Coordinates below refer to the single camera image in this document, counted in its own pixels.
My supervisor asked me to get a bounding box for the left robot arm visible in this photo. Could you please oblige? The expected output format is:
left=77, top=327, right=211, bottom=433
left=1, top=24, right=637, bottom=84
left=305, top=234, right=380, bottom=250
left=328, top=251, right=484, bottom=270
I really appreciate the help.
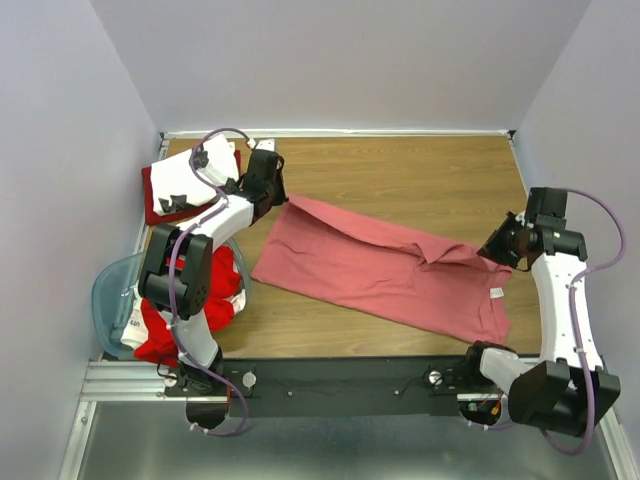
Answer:
left=138, top=146, right=287, bottom=395

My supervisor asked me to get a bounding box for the folded dark red t-shirt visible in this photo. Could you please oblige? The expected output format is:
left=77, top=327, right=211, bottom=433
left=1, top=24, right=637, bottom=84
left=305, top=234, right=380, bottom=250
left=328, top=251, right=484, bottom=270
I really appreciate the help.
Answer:
left=141, top=143, right=241, bottom=226

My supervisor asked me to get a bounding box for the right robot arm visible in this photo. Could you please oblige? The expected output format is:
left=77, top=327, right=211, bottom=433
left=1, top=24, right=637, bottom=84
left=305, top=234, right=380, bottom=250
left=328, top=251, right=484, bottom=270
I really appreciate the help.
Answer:
left=459, top=187, right=626, bottom=455

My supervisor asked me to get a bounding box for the folded white printed t-shirt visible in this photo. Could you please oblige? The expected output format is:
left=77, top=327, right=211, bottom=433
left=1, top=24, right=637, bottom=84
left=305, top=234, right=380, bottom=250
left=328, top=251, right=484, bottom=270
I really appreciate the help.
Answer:
left=149, top=134, right=239, bottom=217

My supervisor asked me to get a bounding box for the aluminium frame rail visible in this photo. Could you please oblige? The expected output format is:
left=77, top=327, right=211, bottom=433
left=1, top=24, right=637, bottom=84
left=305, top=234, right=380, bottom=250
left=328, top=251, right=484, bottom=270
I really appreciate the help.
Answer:
left=60, top=361, right=639, bottom=479

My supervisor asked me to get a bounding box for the pink polo shirt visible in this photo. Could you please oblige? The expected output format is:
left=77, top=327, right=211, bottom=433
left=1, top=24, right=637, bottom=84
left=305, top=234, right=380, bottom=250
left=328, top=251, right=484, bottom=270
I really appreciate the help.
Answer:
left=252, top=196, right=511, bottom=344

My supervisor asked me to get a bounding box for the clear plastic basket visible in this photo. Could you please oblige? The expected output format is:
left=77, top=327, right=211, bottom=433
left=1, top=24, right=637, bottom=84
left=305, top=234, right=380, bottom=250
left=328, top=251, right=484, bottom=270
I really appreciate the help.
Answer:
left=92, top=240, right=251, bottom=360

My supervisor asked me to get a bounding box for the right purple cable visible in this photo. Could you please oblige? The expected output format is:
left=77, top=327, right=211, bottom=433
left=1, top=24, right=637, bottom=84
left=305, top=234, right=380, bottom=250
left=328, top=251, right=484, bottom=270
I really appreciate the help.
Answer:
left=467, top=188, right=627, bottom=456

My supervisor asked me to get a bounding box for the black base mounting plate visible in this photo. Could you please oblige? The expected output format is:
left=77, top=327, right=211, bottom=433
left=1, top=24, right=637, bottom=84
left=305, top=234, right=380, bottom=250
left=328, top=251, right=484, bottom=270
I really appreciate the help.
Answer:
left=164, top=353, right=521, bottom=420

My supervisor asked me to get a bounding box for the red and white t-shirt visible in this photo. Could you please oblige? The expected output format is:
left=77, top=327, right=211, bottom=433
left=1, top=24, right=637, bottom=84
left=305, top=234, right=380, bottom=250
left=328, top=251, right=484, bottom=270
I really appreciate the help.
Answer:
left=121, top=245, right=247, bottom=367

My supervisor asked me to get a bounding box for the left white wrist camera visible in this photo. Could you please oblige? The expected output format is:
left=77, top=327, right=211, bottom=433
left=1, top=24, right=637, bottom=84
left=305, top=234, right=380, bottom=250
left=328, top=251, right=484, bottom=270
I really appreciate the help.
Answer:
left=247, top=138, right=276, bottom=152

